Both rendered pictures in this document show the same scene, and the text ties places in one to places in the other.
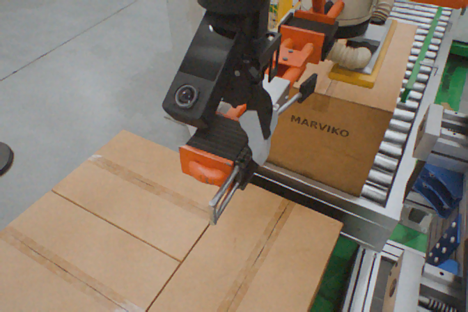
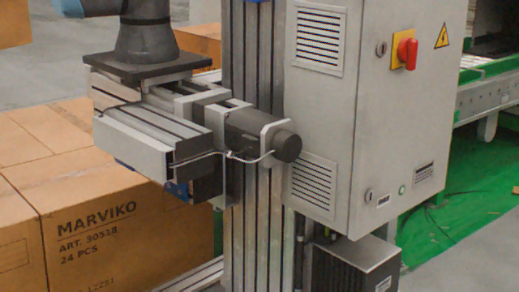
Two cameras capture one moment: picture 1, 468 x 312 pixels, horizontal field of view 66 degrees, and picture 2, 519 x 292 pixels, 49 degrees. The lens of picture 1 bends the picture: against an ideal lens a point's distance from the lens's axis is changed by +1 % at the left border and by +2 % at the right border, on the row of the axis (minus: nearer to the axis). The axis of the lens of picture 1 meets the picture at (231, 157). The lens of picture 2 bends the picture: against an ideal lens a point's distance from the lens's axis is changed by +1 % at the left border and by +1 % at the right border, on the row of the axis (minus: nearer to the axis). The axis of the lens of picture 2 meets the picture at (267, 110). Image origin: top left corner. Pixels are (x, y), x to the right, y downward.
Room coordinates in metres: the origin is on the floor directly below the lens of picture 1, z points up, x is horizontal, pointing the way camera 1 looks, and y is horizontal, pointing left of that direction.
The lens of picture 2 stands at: (-0.95, -1.17, 1.35)
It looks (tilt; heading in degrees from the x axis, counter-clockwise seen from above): 19 degrees down; 19
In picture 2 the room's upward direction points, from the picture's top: 1 degrees clockwise
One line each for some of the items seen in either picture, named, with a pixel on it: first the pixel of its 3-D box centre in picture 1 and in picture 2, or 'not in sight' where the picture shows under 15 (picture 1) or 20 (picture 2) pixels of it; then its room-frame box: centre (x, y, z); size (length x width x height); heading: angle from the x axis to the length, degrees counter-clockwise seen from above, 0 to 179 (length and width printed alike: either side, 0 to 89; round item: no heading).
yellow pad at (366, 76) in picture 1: (368, 40); not in sight; (0.84, -0.34, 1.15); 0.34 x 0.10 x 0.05; 154
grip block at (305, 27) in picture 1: (306, 36); not in sight; (0.65, -0.15, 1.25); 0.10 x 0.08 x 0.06; 64
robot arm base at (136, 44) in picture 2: not in sight; (146, 36); (0.20, -0.46, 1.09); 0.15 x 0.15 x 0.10
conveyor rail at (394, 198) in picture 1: (434, 73); (441, 113); (1.71, -1.11, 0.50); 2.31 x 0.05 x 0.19; 150
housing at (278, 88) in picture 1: (262, 99); not in sight; (0.46, -0.05, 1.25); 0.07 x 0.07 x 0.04; 64
